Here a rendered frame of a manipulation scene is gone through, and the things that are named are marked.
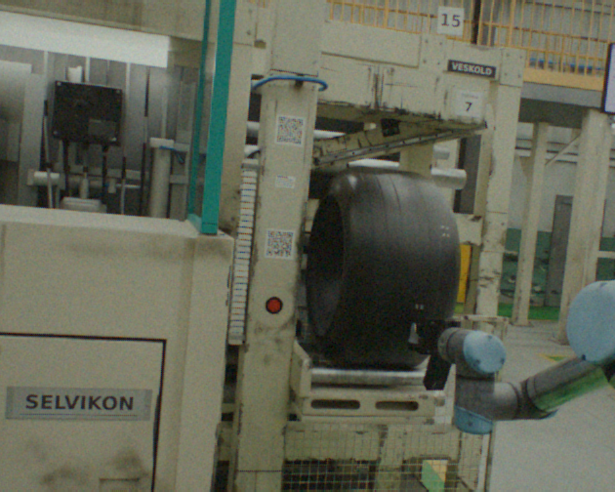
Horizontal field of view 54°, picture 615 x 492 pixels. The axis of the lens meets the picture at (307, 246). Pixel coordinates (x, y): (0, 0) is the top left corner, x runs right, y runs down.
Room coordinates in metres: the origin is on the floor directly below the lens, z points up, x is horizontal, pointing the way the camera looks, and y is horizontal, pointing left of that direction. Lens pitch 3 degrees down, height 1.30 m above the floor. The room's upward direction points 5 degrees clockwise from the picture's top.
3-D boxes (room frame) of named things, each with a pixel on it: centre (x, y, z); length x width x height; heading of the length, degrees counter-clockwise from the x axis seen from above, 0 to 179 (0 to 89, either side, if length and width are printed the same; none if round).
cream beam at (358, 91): (2.00, -0.21, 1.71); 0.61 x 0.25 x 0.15; 103
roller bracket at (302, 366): (1.64, 0.02, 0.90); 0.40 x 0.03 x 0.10; 13
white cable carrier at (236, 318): (1.56, 0.16, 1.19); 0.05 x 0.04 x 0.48; 13
